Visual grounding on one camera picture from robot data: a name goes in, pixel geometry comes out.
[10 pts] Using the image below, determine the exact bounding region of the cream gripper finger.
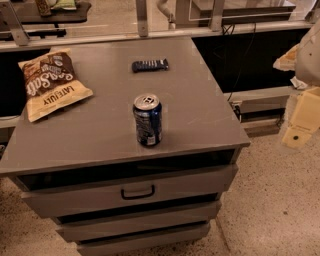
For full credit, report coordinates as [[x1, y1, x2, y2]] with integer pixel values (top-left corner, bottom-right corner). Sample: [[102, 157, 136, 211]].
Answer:
[[282, 87, 320, 149]]

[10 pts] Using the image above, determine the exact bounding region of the blue pepsi can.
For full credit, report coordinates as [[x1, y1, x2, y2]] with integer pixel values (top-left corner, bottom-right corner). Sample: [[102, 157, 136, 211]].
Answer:
[[132, 93, 162, 146]]

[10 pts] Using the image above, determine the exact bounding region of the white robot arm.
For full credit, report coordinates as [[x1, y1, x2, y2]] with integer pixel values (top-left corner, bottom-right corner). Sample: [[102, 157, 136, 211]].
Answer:
[[273, 20, 320, 149]]

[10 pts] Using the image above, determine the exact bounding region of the blue rxbar blueberry bar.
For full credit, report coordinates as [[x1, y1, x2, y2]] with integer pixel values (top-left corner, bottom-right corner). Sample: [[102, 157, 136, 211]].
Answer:
[[131, 59, 169, 73]]

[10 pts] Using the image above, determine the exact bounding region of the grey drawer cabinet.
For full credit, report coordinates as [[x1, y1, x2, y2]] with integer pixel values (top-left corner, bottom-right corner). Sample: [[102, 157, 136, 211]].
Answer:
[[0, 38, 249, 256]]

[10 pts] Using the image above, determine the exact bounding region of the brown yellow chip bag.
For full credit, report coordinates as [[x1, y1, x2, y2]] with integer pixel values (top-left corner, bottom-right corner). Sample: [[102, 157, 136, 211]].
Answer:
[[18, 48, 93, 122]]

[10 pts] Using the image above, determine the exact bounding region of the dark background table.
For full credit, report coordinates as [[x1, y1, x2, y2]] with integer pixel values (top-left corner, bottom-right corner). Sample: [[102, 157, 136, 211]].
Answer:
[[9, 0, 91, 38]]

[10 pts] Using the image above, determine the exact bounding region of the black hanging cable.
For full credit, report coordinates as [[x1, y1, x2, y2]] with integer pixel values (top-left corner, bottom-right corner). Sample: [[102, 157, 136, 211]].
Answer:
[[221, 22, 258, 103]]

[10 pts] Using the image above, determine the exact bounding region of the black top drawer handle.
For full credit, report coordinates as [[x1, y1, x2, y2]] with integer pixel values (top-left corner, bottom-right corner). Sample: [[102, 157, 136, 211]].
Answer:
[[120, 185, 155, 201]]

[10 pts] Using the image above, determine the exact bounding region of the metal railing frame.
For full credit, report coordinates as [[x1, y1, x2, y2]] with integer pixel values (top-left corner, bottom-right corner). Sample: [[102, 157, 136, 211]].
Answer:
[[0, 0, 319, 52]]

